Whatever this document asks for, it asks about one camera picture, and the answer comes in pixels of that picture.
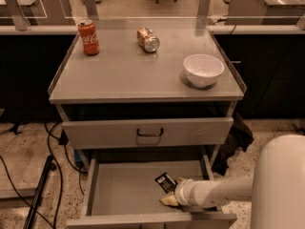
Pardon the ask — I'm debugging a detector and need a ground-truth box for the grey desk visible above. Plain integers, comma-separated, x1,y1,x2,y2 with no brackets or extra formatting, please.
0,0,75,26
226,0,305,25

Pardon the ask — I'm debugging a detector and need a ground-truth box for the black floor cable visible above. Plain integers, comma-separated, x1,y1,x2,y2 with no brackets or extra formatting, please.
0,121,89,229

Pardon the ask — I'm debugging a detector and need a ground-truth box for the black rxbar chocolate bar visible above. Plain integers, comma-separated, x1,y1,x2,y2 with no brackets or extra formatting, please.
154,173,176,194

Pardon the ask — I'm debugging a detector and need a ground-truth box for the open grey middle drawer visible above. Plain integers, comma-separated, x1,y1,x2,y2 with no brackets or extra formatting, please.
67,158,236,229

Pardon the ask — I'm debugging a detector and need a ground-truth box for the grey desk back left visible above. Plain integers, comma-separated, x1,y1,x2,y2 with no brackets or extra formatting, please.
0,0,75,26

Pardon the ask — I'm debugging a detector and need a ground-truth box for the grey desk back right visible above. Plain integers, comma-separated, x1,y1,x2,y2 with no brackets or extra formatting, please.
226,0,305,25

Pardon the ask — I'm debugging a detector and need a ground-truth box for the dark cloth beside cabinet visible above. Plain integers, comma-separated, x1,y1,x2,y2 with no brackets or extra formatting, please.
212,113,254,176

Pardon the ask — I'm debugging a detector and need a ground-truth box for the tipped silver orange can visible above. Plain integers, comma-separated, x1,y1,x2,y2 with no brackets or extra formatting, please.
137,27,160,52

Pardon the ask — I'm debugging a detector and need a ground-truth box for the white ceramic bowl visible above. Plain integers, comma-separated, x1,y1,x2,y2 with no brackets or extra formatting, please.
183,54,225,88

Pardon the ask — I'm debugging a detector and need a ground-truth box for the black bar on floor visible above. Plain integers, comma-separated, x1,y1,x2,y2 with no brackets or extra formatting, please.
23,156,53,229

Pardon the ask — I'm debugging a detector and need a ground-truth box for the grey metal drawer cabinet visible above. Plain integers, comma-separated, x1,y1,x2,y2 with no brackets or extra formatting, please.
47,17,248,229

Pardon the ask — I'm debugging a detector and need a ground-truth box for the black drawer handle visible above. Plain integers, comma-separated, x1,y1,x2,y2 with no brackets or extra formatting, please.
136,128,164,137

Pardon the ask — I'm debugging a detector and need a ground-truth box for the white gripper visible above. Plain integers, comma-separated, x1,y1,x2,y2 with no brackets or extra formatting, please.
160,177,195,207

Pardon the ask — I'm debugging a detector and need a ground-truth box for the closed grey upper drawer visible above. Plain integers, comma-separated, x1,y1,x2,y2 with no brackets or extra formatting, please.
63,117,234,149

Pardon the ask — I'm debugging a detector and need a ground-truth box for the red coca-cola can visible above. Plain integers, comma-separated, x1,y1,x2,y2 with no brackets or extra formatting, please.
77,19,99,55

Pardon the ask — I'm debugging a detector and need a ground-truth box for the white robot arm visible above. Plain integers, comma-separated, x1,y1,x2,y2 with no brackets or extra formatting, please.
160,135,305,229

